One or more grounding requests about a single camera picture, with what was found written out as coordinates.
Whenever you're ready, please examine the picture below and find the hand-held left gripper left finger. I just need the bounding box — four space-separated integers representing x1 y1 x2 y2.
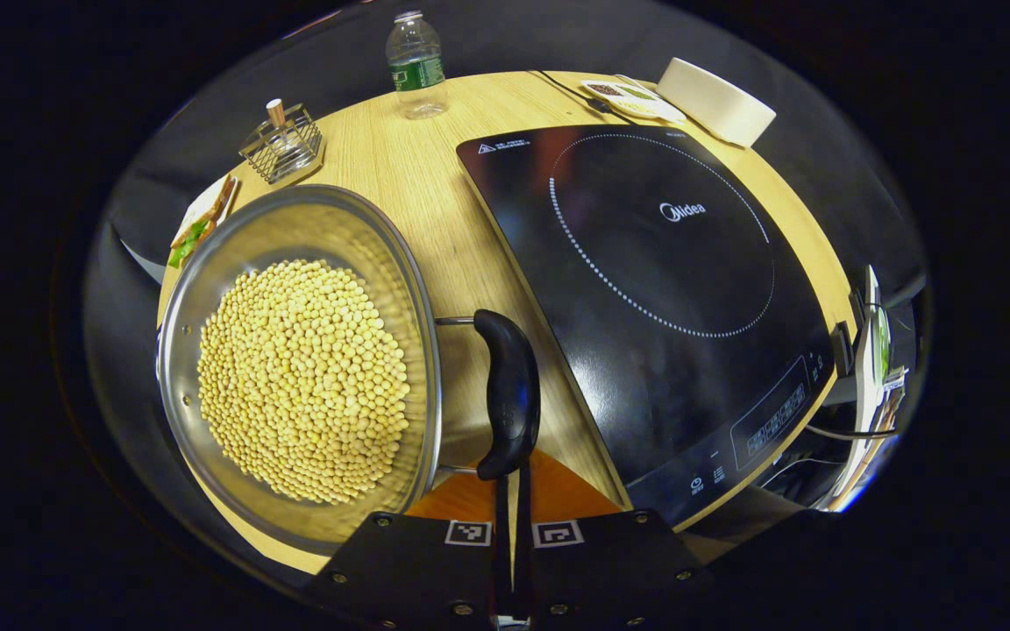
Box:
308 469 512 631

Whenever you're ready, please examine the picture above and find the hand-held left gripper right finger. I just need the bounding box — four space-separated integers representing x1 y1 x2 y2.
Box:
518 450 716 628

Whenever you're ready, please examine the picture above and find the black induction cooktop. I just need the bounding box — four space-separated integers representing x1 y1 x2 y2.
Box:
457 124 837 531

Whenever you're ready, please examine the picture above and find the pile of yellow soybeans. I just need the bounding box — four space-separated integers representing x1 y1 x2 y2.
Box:
198 259 411 505

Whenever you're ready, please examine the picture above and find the steel pot with black handle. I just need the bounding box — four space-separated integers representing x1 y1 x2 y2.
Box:
157 184 541 557

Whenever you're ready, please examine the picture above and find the sandwich with lettuce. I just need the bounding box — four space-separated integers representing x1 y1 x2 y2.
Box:
168 175 238 269

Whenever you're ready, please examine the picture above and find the glass jar with cork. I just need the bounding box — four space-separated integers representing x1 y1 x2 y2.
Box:
264 98 309 167

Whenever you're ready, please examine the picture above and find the white three-part seasoning dish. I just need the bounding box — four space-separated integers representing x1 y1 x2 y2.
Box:
581 79 687 124

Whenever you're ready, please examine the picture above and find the white rectangular box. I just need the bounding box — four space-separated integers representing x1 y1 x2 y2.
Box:
656 58 777 148

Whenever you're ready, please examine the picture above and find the clear green-label water bottle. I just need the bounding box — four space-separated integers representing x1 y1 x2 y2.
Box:
385 11 450 120

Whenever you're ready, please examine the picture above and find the metal wire rack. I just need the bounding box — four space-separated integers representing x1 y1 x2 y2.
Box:
238 103 325 185

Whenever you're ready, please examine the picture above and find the black power cable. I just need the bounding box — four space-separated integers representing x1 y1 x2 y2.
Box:
533 70 637 125

